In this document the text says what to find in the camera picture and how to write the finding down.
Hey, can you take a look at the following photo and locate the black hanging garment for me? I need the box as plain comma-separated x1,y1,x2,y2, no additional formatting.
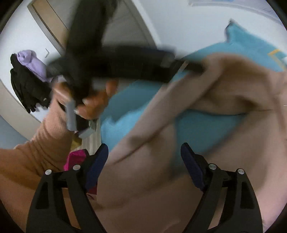
10,54,51,113

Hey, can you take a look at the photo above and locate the lilac hanging garment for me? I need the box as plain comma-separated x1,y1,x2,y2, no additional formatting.
17,50,66,83

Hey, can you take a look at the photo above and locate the magenta cloth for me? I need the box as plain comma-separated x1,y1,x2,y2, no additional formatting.
63,148,98,195

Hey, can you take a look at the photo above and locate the colourful wall map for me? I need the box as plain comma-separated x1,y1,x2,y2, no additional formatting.
187,0,281,22

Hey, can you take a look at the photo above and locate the person's left hand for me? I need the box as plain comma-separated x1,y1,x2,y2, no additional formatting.
53,79,119,120

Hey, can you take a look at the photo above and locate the grey wooden door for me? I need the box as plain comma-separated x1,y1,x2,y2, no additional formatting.
28,1,157,56

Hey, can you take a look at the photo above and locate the blue grey patterned bedsheet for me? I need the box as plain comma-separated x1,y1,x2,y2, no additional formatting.
100,21,286,152

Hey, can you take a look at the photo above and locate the pink zippered jacket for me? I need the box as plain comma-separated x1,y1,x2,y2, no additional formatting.
89,52,287,233

